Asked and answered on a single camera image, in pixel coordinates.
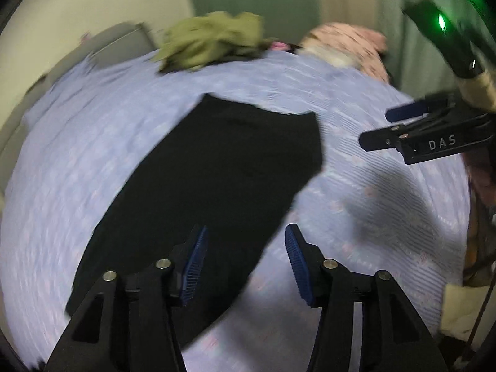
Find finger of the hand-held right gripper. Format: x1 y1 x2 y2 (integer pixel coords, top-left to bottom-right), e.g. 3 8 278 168
359 118 438 153
385 92 456 123

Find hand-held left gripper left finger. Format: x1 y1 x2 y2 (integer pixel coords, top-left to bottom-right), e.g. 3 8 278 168
45 224 209 372

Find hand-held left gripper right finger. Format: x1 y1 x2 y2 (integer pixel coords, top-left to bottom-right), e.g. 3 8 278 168
285 224 449 372

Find black pants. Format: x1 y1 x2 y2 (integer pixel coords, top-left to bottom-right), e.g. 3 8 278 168
65 94 325 347

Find person's right hand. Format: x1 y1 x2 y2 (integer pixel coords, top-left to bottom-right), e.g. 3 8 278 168
456 70 496 112

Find pale green curtain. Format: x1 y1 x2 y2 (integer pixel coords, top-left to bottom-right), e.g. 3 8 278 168
316 0 496 101

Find pink floral pillow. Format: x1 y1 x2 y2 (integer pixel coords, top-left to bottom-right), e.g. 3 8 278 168
300 22 390 83

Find lavender patterned bed sheet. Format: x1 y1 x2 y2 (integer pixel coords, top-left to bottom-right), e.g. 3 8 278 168
0 48 471 372

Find olive green garment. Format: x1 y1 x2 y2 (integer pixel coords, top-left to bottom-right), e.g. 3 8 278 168
152 11 272 73

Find grey headboard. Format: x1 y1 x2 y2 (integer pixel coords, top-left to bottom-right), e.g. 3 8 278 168
0 21 157 202

